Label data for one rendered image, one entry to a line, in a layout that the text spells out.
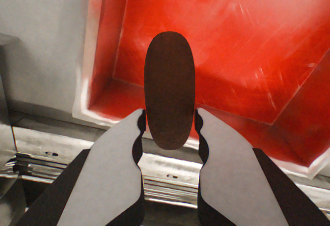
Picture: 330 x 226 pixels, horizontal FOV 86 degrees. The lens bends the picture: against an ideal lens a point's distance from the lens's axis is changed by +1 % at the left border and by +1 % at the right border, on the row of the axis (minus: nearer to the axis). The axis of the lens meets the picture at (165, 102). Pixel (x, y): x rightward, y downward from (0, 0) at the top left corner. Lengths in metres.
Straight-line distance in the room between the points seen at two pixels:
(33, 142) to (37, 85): 0.10
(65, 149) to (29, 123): 0.07
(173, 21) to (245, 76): 0.14
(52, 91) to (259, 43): 0.33
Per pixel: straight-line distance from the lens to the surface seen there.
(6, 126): 0.37
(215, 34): 0.28
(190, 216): 0.57
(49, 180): 0.44
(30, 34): 0.34
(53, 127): 0.36
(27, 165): 0.45
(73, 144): 0.35
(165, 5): 0.27
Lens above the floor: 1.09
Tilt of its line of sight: 61 degrees down
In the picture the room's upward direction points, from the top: 178 degrees counter-clockwise
